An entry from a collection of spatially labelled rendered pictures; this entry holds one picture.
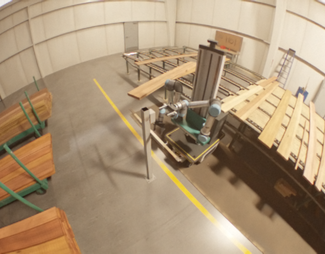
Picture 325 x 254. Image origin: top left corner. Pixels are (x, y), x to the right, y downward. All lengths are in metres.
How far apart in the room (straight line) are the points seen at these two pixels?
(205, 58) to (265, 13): 7.11
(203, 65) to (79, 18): 8.29
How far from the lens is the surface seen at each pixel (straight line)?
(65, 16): 9.27
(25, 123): 3.67
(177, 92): 1.75
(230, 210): 2.32
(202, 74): 1.81
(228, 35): 8.89
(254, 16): 8.67
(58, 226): 1.69
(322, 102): 7.76
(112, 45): 9.73
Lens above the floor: 2.02
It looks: 43 degrees down
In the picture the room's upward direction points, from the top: 3 degrees clockwise
